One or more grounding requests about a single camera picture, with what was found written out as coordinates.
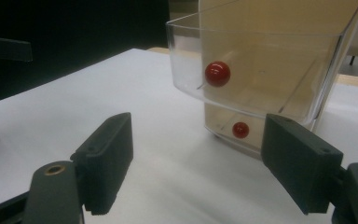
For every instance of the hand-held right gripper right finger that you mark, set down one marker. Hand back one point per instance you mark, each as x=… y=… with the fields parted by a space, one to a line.
x=298 y=161

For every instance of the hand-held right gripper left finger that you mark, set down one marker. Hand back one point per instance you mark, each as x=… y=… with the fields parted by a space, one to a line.
x=105 y=161

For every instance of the red ball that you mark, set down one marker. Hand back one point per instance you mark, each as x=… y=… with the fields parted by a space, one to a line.
x=217 y=73
x=240 y=130

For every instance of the clear plastic container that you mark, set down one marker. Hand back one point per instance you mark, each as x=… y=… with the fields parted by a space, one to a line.
x=279 y=68

